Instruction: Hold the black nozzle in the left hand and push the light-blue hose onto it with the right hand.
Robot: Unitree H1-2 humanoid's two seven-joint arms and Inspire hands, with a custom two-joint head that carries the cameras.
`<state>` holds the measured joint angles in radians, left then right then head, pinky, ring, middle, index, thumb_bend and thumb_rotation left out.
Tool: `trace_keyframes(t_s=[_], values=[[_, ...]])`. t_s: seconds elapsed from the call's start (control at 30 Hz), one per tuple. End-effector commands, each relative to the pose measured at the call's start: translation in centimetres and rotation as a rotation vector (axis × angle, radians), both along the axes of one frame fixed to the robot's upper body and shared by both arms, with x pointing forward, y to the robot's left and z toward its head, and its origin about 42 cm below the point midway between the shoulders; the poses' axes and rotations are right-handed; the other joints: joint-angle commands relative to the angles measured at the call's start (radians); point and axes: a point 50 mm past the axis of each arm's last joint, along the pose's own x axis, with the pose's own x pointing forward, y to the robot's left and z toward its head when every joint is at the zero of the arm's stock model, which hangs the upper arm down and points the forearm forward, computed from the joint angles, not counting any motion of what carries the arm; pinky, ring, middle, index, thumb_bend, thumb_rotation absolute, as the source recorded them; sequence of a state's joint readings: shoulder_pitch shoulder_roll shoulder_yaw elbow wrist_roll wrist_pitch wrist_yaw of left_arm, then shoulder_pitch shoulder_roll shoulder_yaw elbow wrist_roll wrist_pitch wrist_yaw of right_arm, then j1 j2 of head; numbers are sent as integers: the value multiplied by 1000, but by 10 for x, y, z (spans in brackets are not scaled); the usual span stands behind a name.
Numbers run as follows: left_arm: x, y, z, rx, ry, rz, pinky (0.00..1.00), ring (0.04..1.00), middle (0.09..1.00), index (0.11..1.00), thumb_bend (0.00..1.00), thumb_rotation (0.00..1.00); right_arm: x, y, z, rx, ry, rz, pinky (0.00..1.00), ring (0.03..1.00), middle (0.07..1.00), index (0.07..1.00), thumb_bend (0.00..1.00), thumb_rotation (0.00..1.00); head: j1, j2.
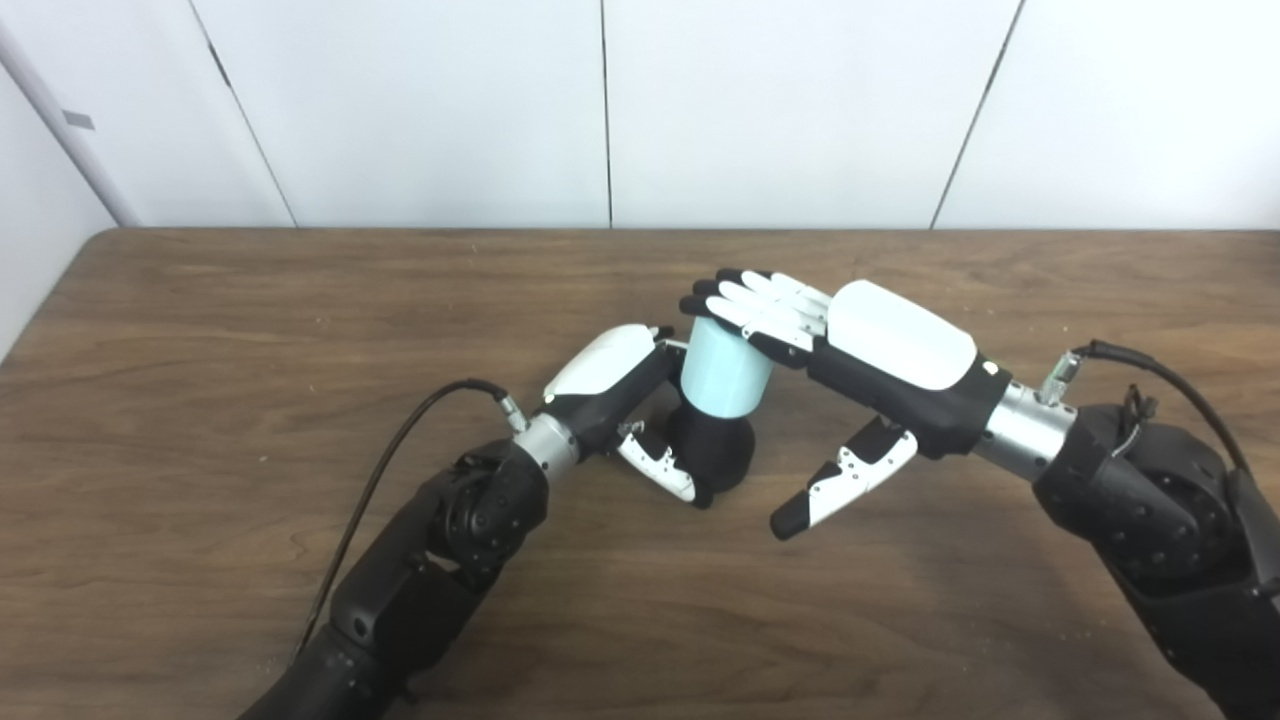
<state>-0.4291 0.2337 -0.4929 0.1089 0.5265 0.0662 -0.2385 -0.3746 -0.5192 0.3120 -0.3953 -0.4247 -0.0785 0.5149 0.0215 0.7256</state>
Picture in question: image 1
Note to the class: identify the black nozzle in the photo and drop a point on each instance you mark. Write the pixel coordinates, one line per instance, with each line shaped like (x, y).
(715, 450)

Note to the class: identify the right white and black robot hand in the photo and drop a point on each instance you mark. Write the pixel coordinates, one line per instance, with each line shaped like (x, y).
(900, 360)

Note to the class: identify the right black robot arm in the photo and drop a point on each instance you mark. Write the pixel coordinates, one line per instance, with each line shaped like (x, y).
(1150, 510)

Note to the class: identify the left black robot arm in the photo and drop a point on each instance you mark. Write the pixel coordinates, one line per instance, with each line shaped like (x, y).
(430, 570)

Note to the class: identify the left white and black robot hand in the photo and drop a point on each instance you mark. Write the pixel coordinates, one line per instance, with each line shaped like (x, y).
(605, 385)

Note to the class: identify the small grey wall tag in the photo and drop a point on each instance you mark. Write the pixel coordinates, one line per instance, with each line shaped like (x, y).
(78, 120)

